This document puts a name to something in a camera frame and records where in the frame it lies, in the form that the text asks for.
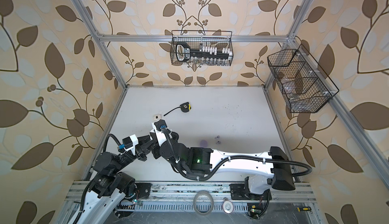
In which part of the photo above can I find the wire basket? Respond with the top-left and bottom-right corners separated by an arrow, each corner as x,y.
267,45 -> 339,113
170,29 -> 234,67

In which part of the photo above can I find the small white tape roll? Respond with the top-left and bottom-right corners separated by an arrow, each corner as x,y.
222,200 -> 234,214

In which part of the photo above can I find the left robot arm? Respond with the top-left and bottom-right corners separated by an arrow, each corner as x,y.
68,133 -> 160,224

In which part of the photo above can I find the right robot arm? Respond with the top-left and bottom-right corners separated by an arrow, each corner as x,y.
150,127 -> 312,195

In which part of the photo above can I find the right side wire basket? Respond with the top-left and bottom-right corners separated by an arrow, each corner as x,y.
267,45 -> 339,113

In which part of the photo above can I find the black yellow tape measure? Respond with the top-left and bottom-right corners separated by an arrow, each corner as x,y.
163,102 -> 191,117

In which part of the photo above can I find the black socket set holder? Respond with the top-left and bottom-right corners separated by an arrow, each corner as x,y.
173,42 -> 234,64

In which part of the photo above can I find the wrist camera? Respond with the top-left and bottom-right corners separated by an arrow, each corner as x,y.
118,134 -> 139,156
152,119 -> 170,140

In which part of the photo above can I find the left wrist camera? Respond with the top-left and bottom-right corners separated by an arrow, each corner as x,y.
118,134 -> 139,156

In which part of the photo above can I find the rear wire basket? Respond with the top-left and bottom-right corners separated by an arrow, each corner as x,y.
170,29 -> 234,67

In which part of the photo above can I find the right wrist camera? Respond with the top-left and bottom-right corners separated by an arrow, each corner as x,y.
152,119 -> 170,140

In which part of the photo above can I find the black yellow screwdriver right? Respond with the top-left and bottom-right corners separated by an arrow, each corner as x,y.
297,206 -> 312,212

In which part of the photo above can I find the grey tape roll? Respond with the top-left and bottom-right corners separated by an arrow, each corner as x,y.
192,191 -> 214,216

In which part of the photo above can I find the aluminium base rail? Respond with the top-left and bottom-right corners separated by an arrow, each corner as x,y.
65,180 -> 317,203

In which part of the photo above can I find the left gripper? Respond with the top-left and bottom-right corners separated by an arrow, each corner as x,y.
110,134 -> 156,176

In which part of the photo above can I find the purple round earbud case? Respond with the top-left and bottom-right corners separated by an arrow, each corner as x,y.
199,140 -> 208,148

